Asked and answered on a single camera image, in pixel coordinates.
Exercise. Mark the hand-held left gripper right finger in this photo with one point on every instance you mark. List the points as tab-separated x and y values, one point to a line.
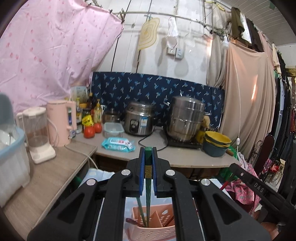
155	171

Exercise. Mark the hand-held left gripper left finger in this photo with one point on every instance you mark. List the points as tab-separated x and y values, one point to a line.
141	171

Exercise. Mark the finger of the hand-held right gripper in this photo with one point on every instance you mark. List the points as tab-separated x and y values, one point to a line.
254	185

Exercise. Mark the green chopstick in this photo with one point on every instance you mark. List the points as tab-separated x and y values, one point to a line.
140	208
148	160

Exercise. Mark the red chopstick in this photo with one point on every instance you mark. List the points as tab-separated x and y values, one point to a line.
225	186

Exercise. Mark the dark brown chopstick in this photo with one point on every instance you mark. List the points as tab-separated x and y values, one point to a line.
131	221

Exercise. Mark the pink perforated utensil holder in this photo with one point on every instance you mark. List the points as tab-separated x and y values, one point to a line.
159	234

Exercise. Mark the pink floral garment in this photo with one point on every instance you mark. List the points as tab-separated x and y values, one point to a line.
245	194

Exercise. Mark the green cloth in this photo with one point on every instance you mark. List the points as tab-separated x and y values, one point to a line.
225	173

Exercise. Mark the blue wet wipes packet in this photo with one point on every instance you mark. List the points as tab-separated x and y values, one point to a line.
118	144

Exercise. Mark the black induction cooker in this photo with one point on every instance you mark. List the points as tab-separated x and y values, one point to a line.
185	144

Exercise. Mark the dark metal chair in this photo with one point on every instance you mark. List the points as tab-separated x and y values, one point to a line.
268	143

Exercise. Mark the clear plastic food container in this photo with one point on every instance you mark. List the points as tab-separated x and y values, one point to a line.
113	131

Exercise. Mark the steel rice cooker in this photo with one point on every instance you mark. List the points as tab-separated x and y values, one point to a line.
141	120

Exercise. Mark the dark blue bowl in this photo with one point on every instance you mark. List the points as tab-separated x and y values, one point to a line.
214	150

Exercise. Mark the steel steamer pot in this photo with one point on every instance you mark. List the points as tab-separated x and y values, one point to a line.
185	120

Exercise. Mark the yellow bowl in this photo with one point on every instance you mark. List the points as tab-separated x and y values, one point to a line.
217	136

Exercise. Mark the red tomato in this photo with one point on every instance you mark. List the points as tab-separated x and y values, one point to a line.
89	132
98	128

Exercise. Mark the small lidded steel pot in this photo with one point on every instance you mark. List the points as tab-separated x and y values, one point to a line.
111	115

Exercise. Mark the brown loofah sponge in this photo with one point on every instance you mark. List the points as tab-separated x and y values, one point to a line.
207	121

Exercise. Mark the yellow oil bottle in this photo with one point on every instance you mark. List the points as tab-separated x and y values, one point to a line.
97	113

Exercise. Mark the yellow label jar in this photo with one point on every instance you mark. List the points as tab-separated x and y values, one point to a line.
87	118

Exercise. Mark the row of hanging clothes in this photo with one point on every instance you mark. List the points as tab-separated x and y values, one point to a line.
286	115

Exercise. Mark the wooden counter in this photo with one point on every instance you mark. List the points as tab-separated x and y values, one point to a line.
57	171

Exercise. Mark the navy floral cloth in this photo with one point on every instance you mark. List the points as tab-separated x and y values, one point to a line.
150	85

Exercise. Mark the dark sauce bottle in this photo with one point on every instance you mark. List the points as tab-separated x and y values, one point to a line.
91	102

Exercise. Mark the beige curtain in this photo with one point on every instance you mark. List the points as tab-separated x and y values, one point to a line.
249	92

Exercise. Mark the pink electric kettle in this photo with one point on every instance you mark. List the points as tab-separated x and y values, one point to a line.
57	122

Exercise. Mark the large pale jar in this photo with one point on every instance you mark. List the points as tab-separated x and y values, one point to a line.
78	93

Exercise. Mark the white blender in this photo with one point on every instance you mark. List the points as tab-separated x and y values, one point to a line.
37	129

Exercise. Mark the light blue dish tub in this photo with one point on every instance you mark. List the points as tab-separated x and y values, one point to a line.
11	166

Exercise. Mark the white slotted skimmer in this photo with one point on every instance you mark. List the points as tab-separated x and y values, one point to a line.
190	40

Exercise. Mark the yellow hanging cutting board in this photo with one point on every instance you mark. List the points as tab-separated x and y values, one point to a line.
148	34

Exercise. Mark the white light bulb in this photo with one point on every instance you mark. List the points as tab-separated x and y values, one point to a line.
225	44

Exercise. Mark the pink dotted curtain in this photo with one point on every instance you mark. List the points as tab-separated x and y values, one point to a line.
46	46

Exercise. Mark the olive hanging garment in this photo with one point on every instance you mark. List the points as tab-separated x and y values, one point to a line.
237	23

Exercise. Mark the white wall socket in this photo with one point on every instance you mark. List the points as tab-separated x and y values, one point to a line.
171	51

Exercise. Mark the metal curtain rail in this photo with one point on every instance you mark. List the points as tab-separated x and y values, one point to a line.
161	14

